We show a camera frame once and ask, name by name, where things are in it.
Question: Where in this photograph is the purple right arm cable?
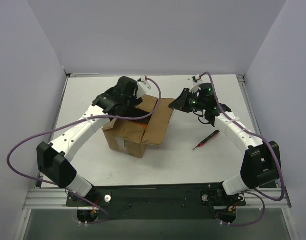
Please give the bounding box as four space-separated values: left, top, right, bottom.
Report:
197 71 286 227

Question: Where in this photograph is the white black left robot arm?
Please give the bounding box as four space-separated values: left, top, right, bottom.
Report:
36 76 151 206

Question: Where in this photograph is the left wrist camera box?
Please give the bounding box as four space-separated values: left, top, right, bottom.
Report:
136 76 151 99

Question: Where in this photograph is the orange product carton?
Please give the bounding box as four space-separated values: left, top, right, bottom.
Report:
131 121 148 128

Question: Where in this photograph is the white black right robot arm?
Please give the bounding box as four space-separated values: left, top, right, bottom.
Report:
169 83 280 196

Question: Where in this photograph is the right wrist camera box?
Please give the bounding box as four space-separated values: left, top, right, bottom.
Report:
189 74 203 94

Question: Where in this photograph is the red black utility knife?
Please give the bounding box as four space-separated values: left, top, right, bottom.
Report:
192 130 220 151

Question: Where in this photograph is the aluminium front frame rail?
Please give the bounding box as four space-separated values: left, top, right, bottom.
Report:
23 188 291 210

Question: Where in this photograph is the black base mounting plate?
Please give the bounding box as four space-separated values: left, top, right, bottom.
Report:
66 183 246 222

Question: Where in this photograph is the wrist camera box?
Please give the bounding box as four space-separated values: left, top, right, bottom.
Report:
189 74 203 94
136 76 151 99

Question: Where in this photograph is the brown cardboard express box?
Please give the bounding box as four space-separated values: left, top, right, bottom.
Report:
102 98 174 158

